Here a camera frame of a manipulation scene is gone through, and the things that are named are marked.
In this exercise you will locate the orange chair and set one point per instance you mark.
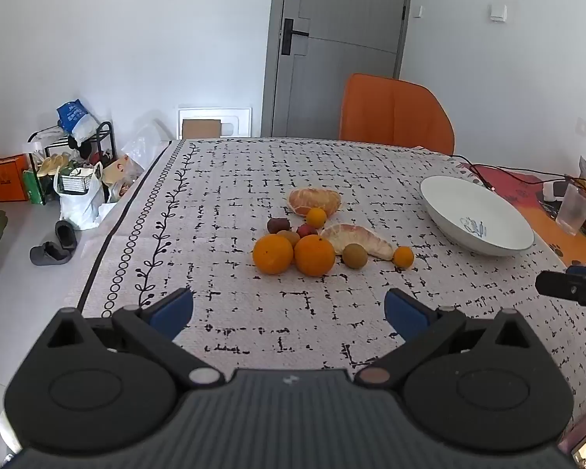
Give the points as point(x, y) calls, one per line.
point(395, 112)

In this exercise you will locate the grey door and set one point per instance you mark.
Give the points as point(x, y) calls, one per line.
point(342, 58)

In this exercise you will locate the red plum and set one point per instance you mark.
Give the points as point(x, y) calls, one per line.
point(306, 230)

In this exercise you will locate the blue plastic bag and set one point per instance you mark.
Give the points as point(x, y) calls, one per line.
point(73, 117)

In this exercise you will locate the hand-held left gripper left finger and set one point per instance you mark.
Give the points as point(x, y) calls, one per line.
point(173, 313)

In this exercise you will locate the black metal rack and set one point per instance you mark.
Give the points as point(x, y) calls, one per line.
point(105, 129)

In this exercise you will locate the long peeled pomelo segment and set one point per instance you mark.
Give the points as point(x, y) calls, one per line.
point(366, 239)

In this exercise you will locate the pair of yellow slippers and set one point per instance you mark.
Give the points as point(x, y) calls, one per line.
point(53, 163)

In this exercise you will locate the brown paper bag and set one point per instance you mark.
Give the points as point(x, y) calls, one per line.
point(119, 173)

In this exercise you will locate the white foam packaging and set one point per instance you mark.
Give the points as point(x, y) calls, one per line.
point(234, 117)

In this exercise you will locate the brown cardboard piece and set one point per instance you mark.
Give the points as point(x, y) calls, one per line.
point(201, 128)

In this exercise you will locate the small tangerine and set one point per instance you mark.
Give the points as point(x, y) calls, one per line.
point(403, 257)
point(316, 218)

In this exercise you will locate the white plastic bag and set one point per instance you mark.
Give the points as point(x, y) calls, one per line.
point(80, 210)

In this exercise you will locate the large orange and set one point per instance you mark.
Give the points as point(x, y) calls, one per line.
point(314, 255)
point(273, 254)

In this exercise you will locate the orange box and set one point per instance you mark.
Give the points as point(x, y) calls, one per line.
point(7, 178)

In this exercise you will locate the round peeled pomelo segment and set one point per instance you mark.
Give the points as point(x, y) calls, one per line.
point(312, 199)

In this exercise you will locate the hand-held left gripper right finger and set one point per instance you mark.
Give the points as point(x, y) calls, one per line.
point(405, 316)

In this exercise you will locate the clear plastic bag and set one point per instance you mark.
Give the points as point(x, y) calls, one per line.
point(144, 146)

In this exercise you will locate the dark purple plum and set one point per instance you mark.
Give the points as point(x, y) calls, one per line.
point(276, 225)

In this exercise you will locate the white power adapter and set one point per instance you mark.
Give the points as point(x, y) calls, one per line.
point(552, 190)

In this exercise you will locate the frosted plastic cup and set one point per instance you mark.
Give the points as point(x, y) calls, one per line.
point(574, 210)

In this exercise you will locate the white ceramic bowl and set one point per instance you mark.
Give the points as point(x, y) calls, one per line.
point(473, 215)

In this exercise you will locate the brown kiwi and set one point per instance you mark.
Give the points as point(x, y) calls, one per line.
point(355, 256)
point(289, 237)

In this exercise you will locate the white light switch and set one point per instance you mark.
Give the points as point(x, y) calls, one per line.
point(498, 12)

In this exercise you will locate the green box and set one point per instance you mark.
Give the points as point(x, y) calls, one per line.
point(33, 188)

